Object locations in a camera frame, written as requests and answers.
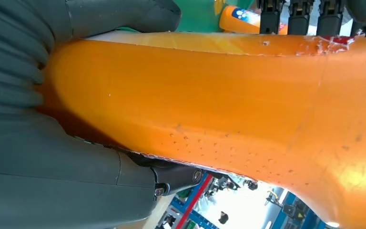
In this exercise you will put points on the person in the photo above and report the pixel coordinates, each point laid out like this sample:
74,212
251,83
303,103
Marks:
223,218

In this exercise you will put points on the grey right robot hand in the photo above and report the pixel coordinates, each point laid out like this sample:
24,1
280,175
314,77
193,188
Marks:
60,189

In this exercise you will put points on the green work table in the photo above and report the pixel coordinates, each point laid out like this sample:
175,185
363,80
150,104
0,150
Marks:
195,15

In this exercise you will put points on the blue metal rack frame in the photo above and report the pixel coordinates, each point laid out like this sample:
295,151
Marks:
202,219

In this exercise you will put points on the red pole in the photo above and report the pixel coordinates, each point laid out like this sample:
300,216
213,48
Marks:
192,202

